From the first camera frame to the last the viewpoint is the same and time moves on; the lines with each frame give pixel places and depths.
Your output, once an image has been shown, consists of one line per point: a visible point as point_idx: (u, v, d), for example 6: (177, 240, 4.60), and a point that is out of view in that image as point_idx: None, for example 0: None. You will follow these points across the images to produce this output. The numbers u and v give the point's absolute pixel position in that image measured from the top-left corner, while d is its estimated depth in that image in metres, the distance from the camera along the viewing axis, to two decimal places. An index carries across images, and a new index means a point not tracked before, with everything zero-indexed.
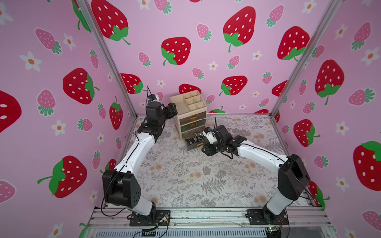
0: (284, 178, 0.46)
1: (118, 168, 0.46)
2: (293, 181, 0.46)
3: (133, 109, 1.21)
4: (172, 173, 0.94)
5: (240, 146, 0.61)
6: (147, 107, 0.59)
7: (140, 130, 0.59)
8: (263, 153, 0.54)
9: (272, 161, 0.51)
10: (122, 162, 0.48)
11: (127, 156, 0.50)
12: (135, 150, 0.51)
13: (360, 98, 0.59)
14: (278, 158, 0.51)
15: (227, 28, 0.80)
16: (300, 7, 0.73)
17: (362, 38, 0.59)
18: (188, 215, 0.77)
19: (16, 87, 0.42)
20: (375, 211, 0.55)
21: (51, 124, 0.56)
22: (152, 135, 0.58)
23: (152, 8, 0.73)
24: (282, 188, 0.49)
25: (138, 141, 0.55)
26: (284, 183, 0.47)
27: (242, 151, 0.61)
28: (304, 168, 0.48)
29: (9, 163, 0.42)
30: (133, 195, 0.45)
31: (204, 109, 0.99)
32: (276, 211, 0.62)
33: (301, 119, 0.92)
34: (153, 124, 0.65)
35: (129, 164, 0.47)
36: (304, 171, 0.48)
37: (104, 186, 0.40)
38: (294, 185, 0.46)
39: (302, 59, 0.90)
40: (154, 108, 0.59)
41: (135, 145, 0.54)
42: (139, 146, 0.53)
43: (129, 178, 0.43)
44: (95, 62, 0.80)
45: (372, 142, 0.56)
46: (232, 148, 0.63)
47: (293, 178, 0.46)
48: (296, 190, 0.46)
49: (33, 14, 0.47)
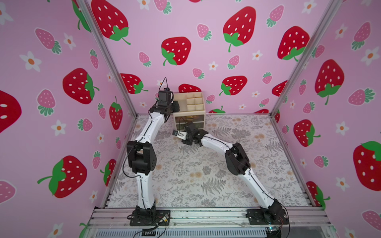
0: (227, 159, 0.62)
1: (138, 140, 0.57)
2: (234, 161, 0.65)
3: (133, 108, 1.21)
4: (171, 173, 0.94)
5: (203, 138, 0.79)
6: (159, 91, 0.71)
7: (152, 110, 0.69)
8: (218, 143, 0.73)
9: (222, 148, 0.70)
10: (140, 135, 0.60)
11: (145, 130, 0.60)
12: (150, 126, 0.62)
13: (360, 98, 0.59)
14: (226, 146, 0.69)
15: (227, 28, 0.80)
16: (300, 7, 0.73)
17: (362, 38, 0.59)
18: (188, 215, 0.77)
19: (16, 86, 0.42)
20: (375, 211, 0.55)
21: (51, 124, 0.56)
22: (162, 114, 0.67)
23: (152, 8, 0.73)
24: (229, 166, 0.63)
25: (152, 119, 0.65)
26: (229, 163, 0.68)
27: (204, 142, 0.80)
28: (244, 151, 0.67)
29: (8, 164, 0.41)
30: (152, 161, 0.57)
31: (201, 112, 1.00)
32: (264, 205, 0.66)
33: (300, 119, 0.92)
34: (162, 106, 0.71)
35: (146, 136, 0.58)
36: (243, 154, 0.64)
37: (129, 153, 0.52)
38: (235, 164, 0.65)
39: (302, 59, 0.90)
40: (164, 92, 0.72)
41: (149, 121, 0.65)
42: (153, 123, 0.63)
43: (148, 147, 0.54)
44: (95, 62, 0.80)
45: (373, 142, 0.55)
46: (198, 140, 0.81)
47: (234, 159, 0.65)
48: (238, 167, 0.65)
49: (33, 14, 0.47)
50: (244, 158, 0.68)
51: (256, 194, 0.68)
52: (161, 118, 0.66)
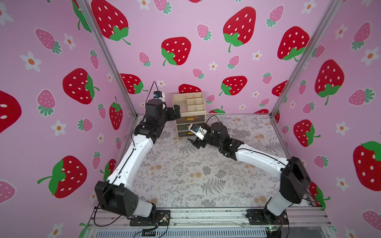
0: (285, 183, 0.46)
1: (111, 180, 0.43)
2: (295, 186, 0.44)
3: (133, 108, 1.21)
4: (171, 173, 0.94)
5: (239, 151, 0.59)
6: (146, 105, 0.54)
7: (137, 131, 0.54)
8: (263, 157, 0.53)
9: (272, 164, 0.50)
10: (115, 173, 0.44)
11: (122, 164, 0.46)
12: (131, 155, 0.48)
13: (360, 98, 0.59)
14: (278, 162, 0.50)
15: (227, 28, 0.80)
16: (300, 7, 0.73)
17: (362, 38, 0.59)
18: (188, 216, 0.77)
19: (16, 87, 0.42)
20: (375, 211, 0.55)
21: (51, 124, 0.56)
22: (150, 137, 0.52)
23: (152, 8, 0.73)
24: (284, 192, 0.49)
25: (133, 146, 0.50)
26: (285, 188, 0.47)
27: (240, 155, 0.59)
28: (304, 170, 0.47)
29: (8, 165, 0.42)
30: (129, 206, 0.44)
31: (201, 112, 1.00)
32: (276, 211, 0.62)
33: (300, 119, 0.93)
34: (151, 125, 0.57)
35: (122, 176, 0.43)
36: (303, 174, 0.47)
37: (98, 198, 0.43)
38: (297, 190, 0.44)
39: (302, 59, 0.90)
40: (154, 106, 0.54)
41: (130, 150, 0.49)
42: (135, 151, 0.49)
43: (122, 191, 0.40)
44: (95, 62, 0.80)
45: (373, 142, 0.55)
46: (230, 152, 0.62)
47: (296, 184, 0.45)
48: (299, 194, 0.45)
49: (33, 14, 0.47)
50: (304, 180, 0.48)
51: (278, 206, 0.59)
52: (147, 145, 0.51)
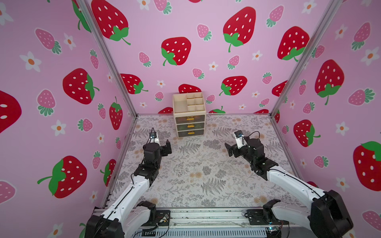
0: (315, 213, 0.42)
1: (106, 215, 0.43)
2: (328, 221, 0.40)
3: (133, 109, 1.21)
4: (172, 173, 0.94)
5: (272, 171, 0.58)
6: (145, 151, 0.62)
7: (137, 173, 0.59)
8: (296, 183, 0.51)
9: (304, 192, 0.47)
10: (111, 207, 0.45)
11: (118, 201, 0.48)
12: (128, 194, 0.50)
13: (360, 99, 0.59)
14: (312, 191, 0.47)
15: (227, 28, 0.80)
16: (300, 7, 0.73)
17: (362, 38, 0.59)
18: (188, 216, 0.77)
19: (15, 86, 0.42)
20: (375, 211, 0.55)
21: (51, 124, 0.56)
22: (148, 178, 0.57)
23: (152, 8, 0.73)
24: (316, 225, 0.43)
25: (132, 184, 0.54)
26: (317, 219, 0.42)
27: (272, 176, 0.58)
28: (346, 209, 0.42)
29: (8, 164, 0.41)
30: None
31: (201, 112, 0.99)
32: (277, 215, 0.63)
33: (300, 119, 0.93)
34: (150, 167, 0.65)
35: (118, 211, 0.44)
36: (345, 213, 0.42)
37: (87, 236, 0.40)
38: (331, 227, 0.40)
39: (302, 59, 0.90)
40: (152, 152, 0.60)
41: (129, 188, 0.52)
42: (133, 190, 0.51)
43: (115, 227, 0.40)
44: (95, 62, 0.80)
45: (373, 143, 0.55)
46: (261, 171, 0.62)
47: (329, 219, 0.41)
48: (334, 233, 0.41)
49: (33, 14, 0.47)
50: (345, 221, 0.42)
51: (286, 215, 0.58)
52: (144, 185, 0.55)
